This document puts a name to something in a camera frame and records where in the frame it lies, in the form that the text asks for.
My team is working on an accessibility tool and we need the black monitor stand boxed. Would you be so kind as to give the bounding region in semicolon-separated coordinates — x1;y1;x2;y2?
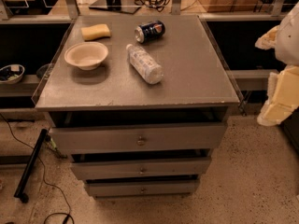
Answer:
89;0;141;14

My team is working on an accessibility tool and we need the yellow sponge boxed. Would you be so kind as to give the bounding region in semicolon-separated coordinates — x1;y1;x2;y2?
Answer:
81;24;111;41

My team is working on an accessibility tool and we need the grey drawer cabinet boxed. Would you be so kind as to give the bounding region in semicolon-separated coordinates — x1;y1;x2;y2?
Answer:
36;15;239;186

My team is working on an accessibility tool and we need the clear plastic water bottle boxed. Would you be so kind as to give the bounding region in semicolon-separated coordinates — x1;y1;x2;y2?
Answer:
126;44;164;85

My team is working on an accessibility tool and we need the grey bottom drawer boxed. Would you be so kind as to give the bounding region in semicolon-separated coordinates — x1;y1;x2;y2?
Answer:
85;180;199;197

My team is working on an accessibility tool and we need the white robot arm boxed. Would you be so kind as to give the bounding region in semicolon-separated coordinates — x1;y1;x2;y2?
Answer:
255;3;299;126

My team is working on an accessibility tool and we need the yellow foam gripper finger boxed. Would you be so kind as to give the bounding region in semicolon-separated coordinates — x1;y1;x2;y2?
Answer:
257;65;299;126
255;26;278;50

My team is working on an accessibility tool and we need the black bar on floor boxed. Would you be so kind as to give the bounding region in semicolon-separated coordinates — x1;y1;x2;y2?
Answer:
14;129;47;203

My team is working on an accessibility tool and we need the white bowl with items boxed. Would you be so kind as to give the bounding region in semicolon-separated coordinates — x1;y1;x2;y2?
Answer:
0;64;25;84

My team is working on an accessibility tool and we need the black floor cable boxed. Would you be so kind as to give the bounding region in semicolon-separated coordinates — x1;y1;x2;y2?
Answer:
0;113;75;224

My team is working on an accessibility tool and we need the beige paper bowl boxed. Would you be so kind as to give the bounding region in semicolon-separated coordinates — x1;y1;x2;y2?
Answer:
64;42;108;70

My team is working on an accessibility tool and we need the grey top drawer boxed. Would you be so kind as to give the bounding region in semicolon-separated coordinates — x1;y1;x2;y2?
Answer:
50;123;227;154

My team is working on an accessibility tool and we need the grey drawer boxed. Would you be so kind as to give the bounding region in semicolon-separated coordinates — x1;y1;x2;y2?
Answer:
71;157;211;180
85;180;199;197
50;123;227;154

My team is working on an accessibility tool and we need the grey middle drawer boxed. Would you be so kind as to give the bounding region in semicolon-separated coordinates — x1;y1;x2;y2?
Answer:
71;157;211;180

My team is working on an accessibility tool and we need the blue pepsi can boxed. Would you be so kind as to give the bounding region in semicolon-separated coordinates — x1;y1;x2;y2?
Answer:
135;21;165;44

